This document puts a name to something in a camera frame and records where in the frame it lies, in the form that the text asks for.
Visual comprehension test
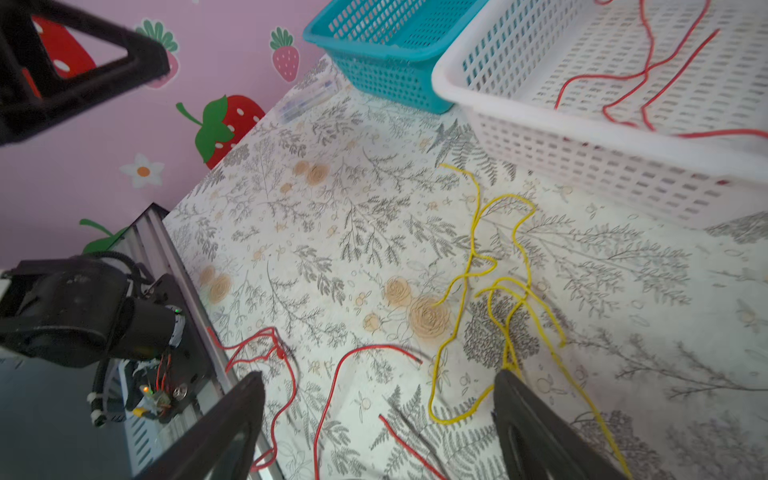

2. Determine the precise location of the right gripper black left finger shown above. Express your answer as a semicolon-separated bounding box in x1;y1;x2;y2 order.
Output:
137;372;265;480

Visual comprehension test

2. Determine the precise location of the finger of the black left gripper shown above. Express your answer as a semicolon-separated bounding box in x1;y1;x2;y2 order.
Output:
1;1;170;145

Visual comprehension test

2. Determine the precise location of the white basket middle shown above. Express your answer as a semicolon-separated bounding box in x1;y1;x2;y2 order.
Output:
432;1;767;229

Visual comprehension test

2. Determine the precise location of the clear plastic bag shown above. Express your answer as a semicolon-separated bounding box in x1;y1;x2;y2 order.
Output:
278;80;340;123

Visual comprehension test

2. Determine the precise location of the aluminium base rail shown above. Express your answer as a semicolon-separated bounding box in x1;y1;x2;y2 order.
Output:
113;205;281;479

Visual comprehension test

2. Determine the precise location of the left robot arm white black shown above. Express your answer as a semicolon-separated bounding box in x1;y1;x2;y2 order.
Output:
1;1;185;427

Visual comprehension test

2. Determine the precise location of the teal plastic basket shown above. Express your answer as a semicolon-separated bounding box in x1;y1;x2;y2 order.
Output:
303;0;485;114

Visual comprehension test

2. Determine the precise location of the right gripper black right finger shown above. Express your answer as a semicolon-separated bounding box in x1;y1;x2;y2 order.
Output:
493;370;624;480

